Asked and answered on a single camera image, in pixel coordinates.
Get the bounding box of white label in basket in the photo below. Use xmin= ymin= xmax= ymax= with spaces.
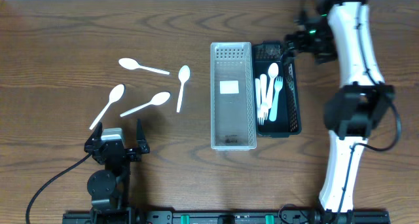
xmin=219 ymin=81 xmax=240 ymax=94

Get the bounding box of white fork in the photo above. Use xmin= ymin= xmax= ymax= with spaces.
xmin=268 ymin=77 xmax=283 ymax=122
xmin=255 ymin=78 xmax=264 ymax=125

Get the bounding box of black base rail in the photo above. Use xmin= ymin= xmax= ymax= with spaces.
xmin=62 ymin=210 xmax=391 ymax=224

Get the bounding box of black cable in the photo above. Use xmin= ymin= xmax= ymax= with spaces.
xmin=333 ymin=89 xmax=403 ymax=215
xmin=25 ymin=153 xmax=93 ymax=224

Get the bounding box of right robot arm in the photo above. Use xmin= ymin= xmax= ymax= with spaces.
xmin=284 ymin=0 xmax=401 ymax=218

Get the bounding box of clear plastic basket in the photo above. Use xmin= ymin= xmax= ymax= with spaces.
xmin=210 ymin=42 xmax=257 ymax=151

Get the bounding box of black plastic basket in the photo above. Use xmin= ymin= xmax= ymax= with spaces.
xmin=252 ymin=41 xmax=301 ymax=138

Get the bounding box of right black cable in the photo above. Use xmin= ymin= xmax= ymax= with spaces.
xmin=333 ymin=89 xmax=403 ymax=215

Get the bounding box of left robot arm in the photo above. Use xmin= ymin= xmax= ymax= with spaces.
xmin=84 ymin=119 xmax=150 ymax=223

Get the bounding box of white fork tines down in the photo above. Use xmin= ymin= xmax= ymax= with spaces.
xmin=260 ymin=74 xmax=268 ymax=122

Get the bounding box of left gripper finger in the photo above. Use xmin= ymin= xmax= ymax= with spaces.
xmin=136 ymin=119 xmax=146 ymax=147
xmin=85 ymin=122 xmax=103 ymax=145

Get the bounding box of white spoon group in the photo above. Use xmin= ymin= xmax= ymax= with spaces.
xmin=266 ymin=62 xmax=279 ymax=109

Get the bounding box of left black cable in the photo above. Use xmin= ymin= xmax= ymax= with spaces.
xmin=25 ymin=153 xmax=93 ymax=224

